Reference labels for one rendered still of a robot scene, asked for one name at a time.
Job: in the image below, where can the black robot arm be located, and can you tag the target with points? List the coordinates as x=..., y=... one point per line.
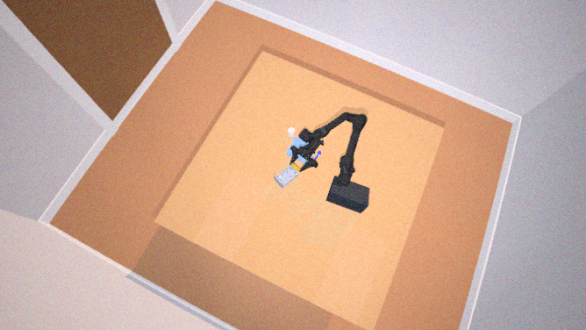
x=346, y=163

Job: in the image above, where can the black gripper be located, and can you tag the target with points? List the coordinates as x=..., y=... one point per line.
x=310, y=163

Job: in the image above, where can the light blue mat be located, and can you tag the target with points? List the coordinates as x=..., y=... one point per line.
x=297, y=143

